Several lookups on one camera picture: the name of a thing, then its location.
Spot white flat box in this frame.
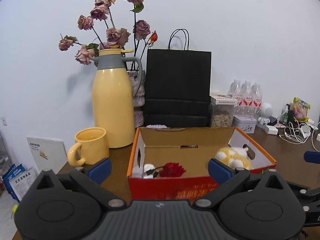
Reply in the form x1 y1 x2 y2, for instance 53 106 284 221
209 93 238 106

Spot printed tin box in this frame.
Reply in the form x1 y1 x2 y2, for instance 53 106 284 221
232 115 258 134

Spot yellow pink snack packet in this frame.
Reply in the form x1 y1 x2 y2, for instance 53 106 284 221
292 97 311 120

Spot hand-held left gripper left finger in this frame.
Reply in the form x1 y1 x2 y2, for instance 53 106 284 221
36 158 126 209

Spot clear jar of seeds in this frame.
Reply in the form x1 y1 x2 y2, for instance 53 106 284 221
209 104 236 128

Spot yellow mug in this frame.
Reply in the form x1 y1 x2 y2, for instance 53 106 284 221
67 127 110 167

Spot blue white leaflets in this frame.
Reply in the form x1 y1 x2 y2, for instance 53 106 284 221
2 164 38 203

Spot red fabric rose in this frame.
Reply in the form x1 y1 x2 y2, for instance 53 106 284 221
158 162 187 178

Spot orange cardboard box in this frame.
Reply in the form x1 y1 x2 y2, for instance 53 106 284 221
127 126 277 201

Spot dried pink rose bouquet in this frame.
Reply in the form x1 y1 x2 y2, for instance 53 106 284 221
59 0 159 72

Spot white charger cube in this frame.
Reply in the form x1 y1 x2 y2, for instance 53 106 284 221
265 124 279 136

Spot white robot figure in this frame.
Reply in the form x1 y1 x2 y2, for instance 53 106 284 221
257 102 274 126

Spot black paper bag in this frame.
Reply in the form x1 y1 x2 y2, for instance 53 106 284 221
144 29 212 128

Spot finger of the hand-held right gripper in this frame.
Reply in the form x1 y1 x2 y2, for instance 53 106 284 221
304 151 320 164
284 180 320 199

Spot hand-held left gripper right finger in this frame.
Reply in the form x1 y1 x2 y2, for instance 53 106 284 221
194 158 285 209

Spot white plug adapter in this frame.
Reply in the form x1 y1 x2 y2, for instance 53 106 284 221
300 124 312 138

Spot pink fuzzy vase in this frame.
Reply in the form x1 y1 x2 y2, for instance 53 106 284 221
127 70 146 128

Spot green bottle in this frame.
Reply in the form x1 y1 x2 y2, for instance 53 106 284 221
282 104 294 123

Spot yellow white plush toy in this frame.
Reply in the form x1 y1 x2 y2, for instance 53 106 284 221
215 146 254 169

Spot tangled white cables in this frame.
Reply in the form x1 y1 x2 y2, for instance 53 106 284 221
278 119 320 153

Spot white sign board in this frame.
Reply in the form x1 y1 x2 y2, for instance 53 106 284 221
26 136 64 174

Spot yellow thermos jug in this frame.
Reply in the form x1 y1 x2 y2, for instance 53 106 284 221
91 49 143 148

